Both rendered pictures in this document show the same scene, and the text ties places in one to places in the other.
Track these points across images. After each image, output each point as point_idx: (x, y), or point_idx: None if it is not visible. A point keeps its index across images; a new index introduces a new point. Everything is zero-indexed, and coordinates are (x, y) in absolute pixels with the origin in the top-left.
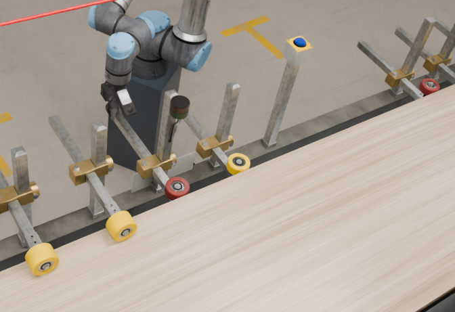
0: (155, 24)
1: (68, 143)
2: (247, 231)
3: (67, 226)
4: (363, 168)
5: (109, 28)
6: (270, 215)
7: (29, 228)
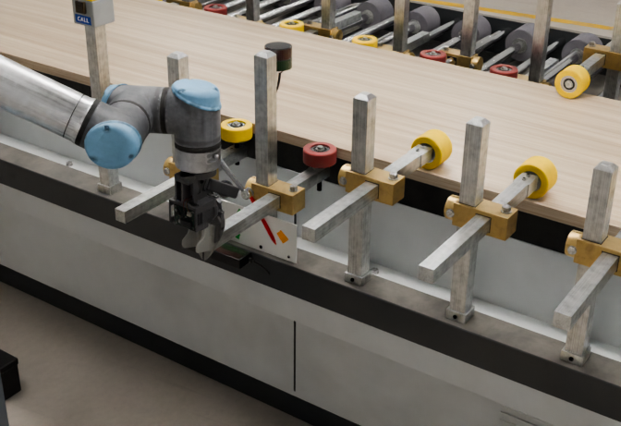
0: None
1: (350, 200)
2: (340, 107)
3: (404, 293)
4: None
5: (146, 123)
6: (302, 101)
7: (515, 185)
